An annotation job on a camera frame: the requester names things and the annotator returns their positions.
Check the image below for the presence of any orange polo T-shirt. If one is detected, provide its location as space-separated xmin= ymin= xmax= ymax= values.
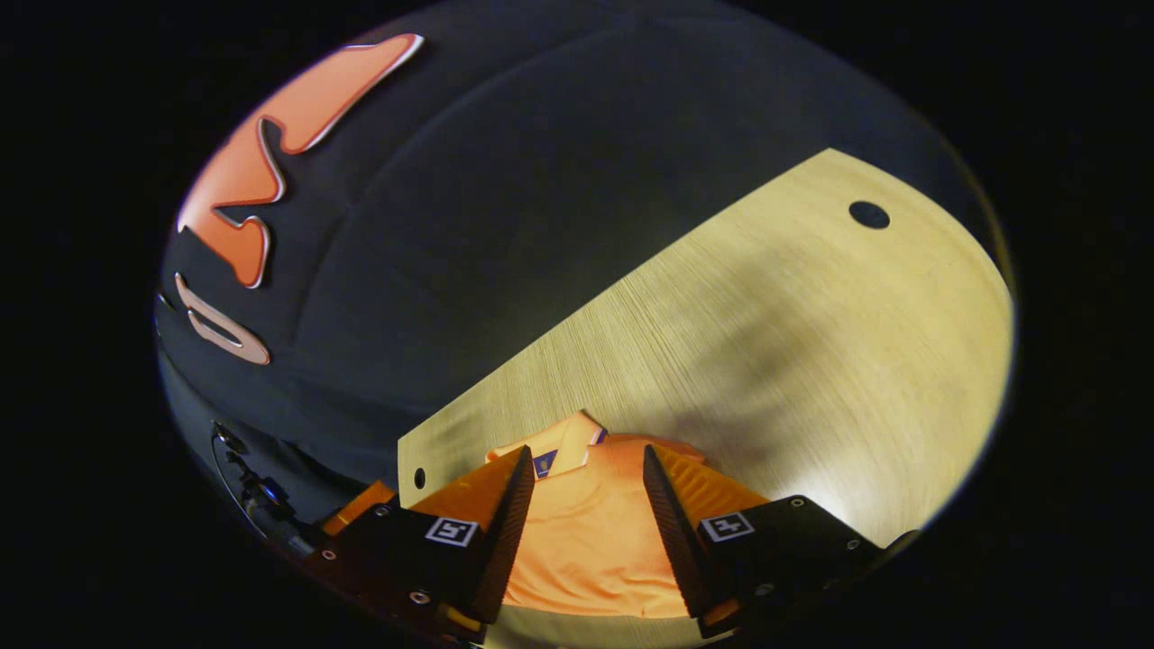
xmin=487 ymin=410 xmax=722 ymax=623

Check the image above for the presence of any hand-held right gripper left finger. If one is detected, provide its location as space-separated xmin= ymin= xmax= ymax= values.
xmin=303 ymin=444 xmax=536 ymax=646

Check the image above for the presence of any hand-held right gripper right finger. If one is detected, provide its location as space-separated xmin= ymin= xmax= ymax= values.
xmin=642 ymin=443 xmax=888 ymax=641

